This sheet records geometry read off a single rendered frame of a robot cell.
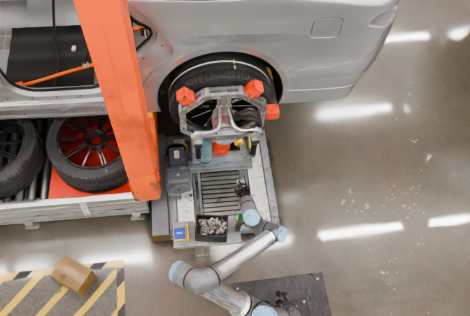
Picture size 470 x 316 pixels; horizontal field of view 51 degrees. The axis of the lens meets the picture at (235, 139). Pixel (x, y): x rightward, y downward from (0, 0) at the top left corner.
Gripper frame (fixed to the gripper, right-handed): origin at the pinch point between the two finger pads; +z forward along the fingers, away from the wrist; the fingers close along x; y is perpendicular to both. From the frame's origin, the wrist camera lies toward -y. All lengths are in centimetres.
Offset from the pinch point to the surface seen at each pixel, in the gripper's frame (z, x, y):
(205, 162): 29.0, 17.3, -3.5
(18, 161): 50, 139, 1
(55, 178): 57, 120, -22
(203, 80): 22, 16, 61
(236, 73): 22, -4, 64
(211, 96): 15, 13, 54
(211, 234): -15.6, 20.9, -25.8
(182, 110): 22, 30, 43
